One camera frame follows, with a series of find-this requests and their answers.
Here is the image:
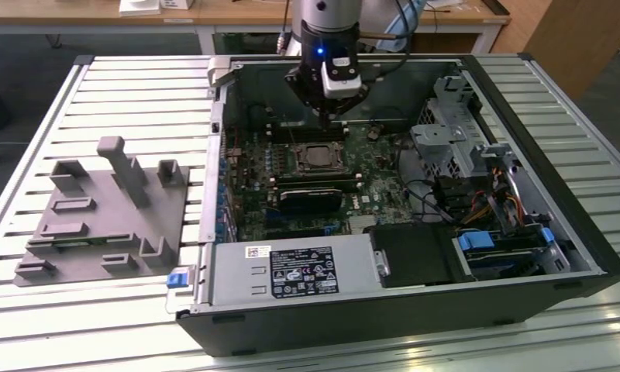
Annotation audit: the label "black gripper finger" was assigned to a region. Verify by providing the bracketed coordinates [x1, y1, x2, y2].
[325, 87, 371, 131]
[283, 67, 329, 131]

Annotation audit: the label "CPU socket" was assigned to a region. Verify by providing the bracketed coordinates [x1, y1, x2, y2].
[293, 141, 351, 173]

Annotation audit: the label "empty black RAM slots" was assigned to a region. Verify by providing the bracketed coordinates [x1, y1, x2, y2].
[265, 122, 346, 143]

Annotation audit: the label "metal drive cage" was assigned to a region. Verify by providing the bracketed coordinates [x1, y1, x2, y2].
[409, 75, 525, 180]

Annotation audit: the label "green motherboard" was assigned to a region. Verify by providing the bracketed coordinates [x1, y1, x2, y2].
[215, 122, 421, 244]

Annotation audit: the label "black graphics card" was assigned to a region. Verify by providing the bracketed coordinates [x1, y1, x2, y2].
[277, 188, 347, 217]

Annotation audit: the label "silver chipset heatsink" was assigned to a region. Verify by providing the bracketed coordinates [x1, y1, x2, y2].
[350, 215, 379, 234]

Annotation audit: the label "plain white box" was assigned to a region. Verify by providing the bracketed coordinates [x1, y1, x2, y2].
[118, 0, 163, 17]

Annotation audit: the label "black fan shroud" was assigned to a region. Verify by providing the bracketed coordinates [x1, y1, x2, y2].
[366, 223, 478, 288]

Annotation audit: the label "blue disk carrier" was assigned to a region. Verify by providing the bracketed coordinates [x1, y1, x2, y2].
[458, 229, 497, 253]

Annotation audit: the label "wooden cabinet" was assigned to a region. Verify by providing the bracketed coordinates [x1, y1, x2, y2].
[494, 0, 620, 101]

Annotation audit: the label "grey power supply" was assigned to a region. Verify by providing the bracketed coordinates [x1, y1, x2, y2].
[209, 232, 390, 308]

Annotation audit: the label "disk bay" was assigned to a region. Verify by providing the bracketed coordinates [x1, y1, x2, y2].
[453, 226, 574, 281]

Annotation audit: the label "grey parts rack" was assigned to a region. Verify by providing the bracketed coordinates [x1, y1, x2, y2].
[12, 135, 194, 288]

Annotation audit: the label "green RAM stick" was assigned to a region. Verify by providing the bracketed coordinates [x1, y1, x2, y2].
[51, 238, 111, 247]

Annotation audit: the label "black PC case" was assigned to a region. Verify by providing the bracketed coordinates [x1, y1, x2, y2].
[174, 52, 620, 358]

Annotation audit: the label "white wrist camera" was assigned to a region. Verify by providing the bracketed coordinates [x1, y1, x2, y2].
[322, 56, 365, 98]

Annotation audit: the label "black cable with brass plug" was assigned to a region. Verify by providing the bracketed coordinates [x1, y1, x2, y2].
[365, 0, 414, 84]

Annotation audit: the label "black internal cable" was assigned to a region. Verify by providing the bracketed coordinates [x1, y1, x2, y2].
[398, 178, 459, 225]

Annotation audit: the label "coloured wire bundle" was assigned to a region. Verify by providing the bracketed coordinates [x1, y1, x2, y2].
[463, 165, 527, 236]

